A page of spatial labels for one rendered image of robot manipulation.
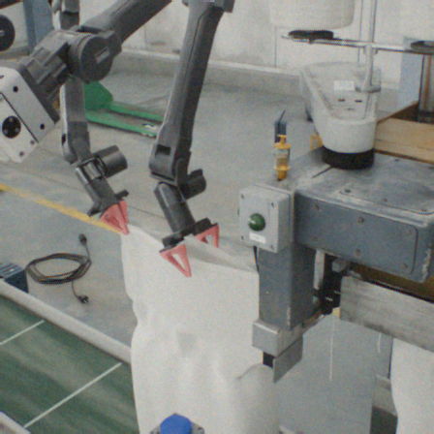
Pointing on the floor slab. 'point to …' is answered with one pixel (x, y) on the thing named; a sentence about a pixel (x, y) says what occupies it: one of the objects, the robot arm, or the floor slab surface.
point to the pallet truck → (97, 94)
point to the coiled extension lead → (64, 273)
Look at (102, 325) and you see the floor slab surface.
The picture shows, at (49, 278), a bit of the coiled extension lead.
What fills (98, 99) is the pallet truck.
